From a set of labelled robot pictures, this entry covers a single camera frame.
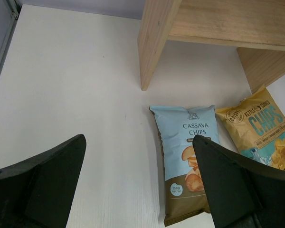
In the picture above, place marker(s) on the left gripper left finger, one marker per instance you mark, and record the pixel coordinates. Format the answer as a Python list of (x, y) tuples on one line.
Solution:
[(38, 192)]

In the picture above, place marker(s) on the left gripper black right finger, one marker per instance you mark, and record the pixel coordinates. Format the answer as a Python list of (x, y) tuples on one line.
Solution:
[(241, 192)]

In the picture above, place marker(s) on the light blue cassava chips bag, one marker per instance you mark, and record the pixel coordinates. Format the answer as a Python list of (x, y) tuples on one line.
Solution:
[(184, 189)]

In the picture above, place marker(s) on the yellow kettle chips bag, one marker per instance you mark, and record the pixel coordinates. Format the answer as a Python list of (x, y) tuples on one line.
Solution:
[(257, 128)]

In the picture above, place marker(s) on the wooden two-tier shelf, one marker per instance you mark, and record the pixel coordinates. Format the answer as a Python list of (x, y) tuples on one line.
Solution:
[(255, 27)]

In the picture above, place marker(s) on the left aluminium frame post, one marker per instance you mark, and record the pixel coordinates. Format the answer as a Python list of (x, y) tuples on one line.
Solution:
[(9, 14)]

